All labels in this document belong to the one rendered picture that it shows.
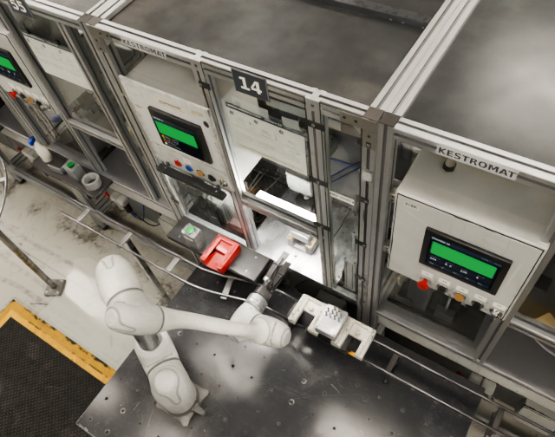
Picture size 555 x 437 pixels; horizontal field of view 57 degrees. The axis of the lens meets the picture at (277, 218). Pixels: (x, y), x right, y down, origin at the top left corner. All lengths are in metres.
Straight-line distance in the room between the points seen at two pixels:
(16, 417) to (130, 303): 1.96
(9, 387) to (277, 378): 1.89
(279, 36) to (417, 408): 1.62
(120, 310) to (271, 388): 0.94
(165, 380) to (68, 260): 1.92
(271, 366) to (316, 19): 1.52
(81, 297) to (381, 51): 2.78
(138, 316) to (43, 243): 2.47
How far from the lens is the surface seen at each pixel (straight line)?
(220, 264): 2.40
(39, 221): 4.32
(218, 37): 1.74
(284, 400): 2.41
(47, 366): 3.64
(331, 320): 2.25
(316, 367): 2.44
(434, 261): 1.68
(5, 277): 4.16
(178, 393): 2.26
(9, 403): 3.68
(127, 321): 1.75
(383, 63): 1.57
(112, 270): 1.86
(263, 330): 2.02
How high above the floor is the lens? 2.99
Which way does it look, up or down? 55 degrees down
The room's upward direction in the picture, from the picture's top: 12 degrees counter-clockwise
